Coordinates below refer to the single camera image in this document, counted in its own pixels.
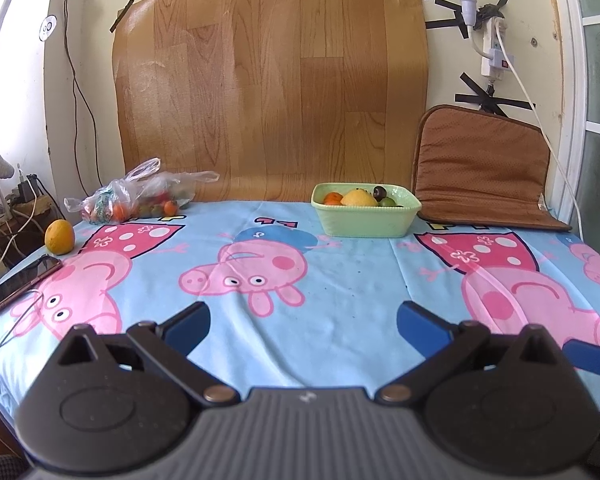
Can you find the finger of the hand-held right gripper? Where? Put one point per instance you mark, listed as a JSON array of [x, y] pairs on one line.
[[595, 360]]

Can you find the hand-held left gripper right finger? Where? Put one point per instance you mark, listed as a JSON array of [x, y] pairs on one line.
[[420, 330]]

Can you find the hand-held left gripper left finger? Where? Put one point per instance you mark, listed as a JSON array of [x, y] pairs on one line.
[[190, 322]]

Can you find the light green square bowl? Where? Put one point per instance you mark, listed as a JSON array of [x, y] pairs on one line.
[[365, 220]]

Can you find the green cherry tomato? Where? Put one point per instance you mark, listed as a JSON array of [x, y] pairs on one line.
[[387, 203]]

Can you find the dark purple cherry tomato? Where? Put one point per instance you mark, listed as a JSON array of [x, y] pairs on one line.
[[379, 192]]

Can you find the large yellow grapefruit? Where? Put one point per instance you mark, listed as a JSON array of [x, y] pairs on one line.
[[358, 198]]

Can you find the orange mandarin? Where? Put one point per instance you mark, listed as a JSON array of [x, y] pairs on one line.
[[333, 197]]

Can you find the blue cartoon pig printed blanket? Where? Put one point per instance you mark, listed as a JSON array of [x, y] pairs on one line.
[[340, 280]]

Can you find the clear plastic bag of tomatoes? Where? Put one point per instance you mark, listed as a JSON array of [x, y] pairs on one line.
[[130, 195]]

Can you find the yellow orange fruit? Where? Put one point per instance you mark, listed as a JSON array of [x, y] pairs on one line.
[[60, 236]]

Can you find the smartphone in brown case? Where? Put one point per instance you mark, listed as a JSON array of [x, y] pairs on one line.
[[20, 285]]

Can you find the brown seat cushion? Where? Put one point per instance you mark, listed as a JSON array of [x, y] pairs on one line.
[[480, 165]]

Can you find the black phone charger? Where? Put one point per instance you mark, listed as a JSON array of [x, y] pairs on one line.
[[28, 185]]

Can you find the black tape strip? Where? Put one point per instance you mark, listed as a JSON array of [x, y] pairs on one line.
[[470, 82], [517, 103], [121, 15]]

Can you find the wood pattern vinyl sheet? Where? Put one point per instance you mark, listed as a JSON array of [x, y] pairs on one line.
[[270, 85]]

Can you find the white power strip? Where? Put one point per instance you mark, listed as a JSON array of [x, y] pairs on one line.
[[495, 55]]

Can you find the white window frame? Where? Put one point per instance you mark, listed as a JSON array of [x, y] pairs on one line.
[[572, 60]]

